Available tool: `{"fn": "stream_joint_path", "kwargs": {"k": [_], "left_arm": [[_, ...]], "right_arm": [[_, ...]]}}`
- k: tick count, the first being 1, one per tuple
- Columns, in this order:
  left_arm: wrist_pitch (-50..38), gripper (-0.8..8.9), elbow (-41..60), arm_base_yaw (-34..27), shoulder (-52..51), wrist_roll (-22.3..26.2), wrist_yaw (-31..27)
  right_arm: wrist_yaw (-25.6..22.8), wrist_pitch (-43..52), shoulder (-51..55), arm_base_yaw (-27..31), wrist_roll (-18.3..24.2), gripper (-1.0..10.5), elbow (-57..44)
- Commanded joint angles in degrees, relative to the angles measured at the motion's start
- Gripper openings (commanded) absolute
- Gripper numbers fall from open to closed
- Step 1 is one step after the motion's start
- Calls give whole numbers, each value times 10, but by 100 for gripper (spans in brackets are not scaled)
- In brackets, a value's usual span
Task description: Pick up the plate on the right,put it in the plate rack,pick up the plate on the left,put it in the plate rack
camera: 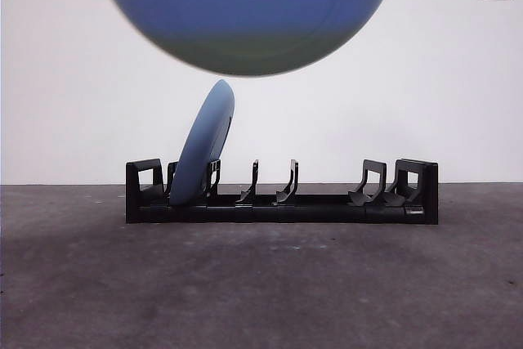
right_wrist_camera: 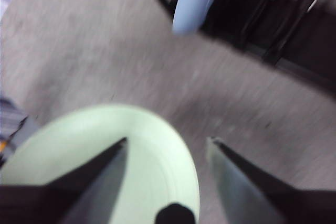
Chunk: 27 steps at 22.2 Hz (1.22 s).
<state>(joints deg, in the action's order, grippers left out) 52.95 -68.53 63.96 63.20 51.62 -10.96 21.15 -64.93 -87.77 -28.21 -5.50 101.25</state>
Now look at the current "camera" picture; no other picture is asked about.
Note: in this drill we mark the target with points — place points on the blue round plate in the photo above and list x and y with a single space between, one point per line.
204 144

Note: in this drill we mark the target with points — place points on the pale green round plate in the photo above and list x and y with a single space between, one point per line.
245 10

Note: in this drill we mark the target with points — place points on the black plastic plate rack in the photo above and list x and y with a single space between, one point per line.
310 212

